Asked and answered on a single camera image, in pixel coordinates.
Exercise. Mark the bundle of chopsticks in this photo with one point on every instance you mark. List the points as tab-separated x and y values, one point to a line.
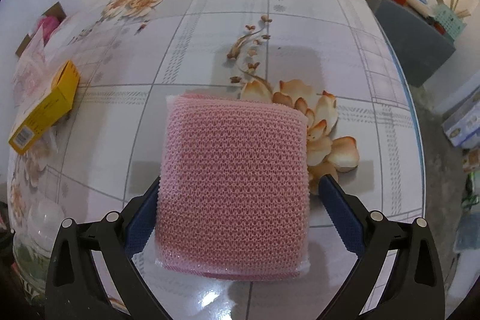
459	8

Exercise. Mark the yellow cardboard box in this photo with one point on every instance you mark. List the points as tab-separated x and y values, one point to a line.
45	110

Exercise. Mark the green glass bottle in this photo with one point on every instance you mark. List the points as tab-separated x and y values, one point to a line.
471	192

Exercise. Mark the pink mesh sponge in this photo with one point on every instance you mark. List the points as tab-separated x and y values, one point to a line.
232	185

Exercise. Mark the grey cabinet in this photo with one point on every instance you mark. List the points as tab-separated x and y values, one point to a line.
408	42

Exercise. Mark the floral tablecloth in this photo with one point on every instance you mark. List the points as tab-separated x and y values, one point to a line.
225	42

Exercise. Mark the open cardboard box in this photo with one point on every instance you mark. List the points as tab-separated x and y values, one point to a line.
26	42

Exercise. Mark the clear plastic bottle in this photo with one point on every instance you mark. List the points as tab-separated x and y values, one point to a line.
39	230

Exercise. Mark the tissue paper pack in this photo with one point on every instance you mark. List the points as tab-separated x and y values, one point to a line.
463	121

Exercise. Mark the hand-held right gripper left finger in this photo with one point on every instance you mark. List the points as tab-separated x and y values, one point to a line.
138	232

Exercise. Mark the pink fluffy cloth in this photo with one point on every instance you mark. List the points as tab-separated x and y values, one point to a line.
48	28

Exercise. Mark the pink package with white box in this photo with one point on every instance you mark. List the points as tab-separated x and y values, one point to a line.
32	76

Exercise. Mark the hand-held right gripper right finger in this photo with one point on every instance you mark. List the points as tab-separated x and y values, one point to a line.
347	224

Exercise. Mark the green utensil holder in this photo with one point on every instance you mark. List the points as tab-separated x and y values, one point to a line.
450	24

